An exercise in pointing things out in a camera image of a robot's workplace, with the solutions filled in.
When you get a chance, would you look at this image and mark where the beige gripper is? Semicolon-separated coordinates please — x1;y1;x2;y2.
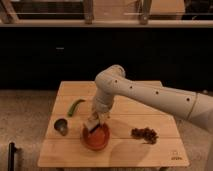
89;108;110;124

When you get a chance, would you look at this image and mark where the white eraser block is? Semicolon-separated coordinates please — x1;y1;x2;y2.
84;120;100;132

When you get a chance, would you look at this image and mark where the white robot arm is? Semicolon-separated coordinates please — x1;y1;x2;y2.
85;65;213;134

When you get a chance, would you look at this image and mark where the red bowl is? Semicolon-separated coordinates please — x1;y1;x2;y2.
81;124;110;151

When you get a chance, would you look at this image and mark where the green chili pepper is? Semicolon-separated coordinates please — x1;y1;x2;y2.
67;99;85;117

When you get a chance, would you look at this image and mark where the small metal cup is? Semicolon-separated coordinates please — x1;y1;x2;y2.
54;118;68;136

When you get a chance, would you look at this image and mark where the wooden table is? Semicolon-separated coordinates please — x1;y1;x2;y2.
38;81;189;168

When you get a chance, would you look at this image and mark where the dark dried fruit cluster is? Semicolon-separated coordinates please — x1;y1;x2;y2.
131;127;158;144

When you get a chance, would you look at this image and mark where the black bar handle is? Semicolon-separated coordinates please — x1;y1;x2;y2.
8;142;17;171

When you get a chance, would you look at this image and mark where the wooden shelf frame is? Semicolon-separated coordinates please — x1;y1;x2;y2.
0;0;213;28

